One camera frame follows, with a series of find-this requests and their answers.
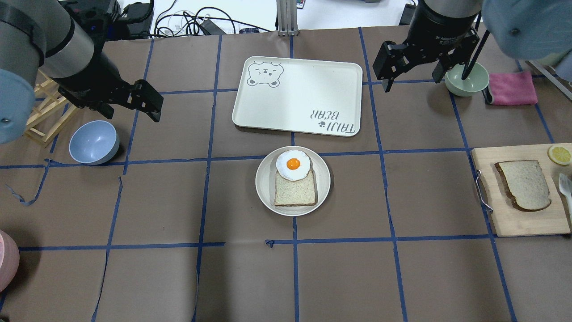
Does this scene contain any pink cloth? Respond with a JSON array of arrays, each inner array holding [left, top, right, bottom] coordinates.
[[482, 71, 538, 106]]

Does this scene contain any fried egg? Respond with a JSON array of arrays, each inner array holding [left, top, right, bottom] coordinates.
[[276, 149, 312, 181]]

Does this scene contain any bread slice with crust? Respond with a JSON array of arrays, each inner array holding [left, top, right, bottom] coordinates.
[[494, 160, 551, 212]]

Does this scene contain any bread slice on plate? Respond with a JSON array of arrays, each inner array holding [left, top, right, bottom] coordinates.
[[273, 170, 317, 207]]

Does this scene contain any wooden dish rack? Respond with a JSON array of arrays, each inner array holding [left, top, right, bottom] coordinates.
[[24, 71, 80, 148]]

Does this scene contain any aluminium frame post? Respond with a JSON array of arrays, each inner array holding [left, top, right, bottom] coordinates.
[[276, 0, 299, 37]]

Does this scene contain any cream round plate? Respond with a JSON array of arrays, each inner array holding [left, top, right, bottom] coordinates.
[[255, 145, 332, 217]]

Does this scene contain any cream bear tray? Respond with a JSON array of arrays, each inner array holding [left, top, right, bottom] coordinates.
[[231, 56, 363, 137]]

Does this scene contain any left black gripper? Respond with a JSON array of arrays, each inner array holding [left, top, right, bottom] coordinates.
[[59, 74, 164, 123]]

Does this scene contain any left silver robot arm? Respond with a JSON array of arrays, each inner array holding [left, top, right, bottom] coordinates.
[[0, 0, 164, 144]]

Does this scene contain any lemon half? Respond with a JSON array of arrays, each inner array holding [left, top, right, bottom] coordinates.
[[547, 145, 572, 166]]

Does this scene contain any black computer box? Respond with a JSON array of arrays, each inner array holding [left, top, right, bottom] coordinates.
[[59, 0, 155, 41]]

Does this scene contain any pink bowl with ice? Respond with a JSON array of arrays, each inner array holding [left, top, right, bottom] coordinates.
[[0, 230, 20, 292]]

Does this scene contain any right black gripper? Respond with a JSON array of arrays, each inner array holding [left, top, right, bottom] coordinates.
[[373, 16, 479, 93]]

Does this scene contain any green bowl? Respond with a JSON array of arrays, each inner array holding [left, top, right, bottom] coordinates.
[[444, 63, 490, 97]]

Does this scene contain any blue bowl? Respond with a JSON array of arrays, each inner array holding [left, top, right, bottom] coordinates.
[[69, 120, 120, 165]]

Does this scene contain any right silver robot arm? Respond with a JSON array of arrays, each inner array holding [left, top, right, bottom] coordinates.
[[372, 0, 572, 92]]

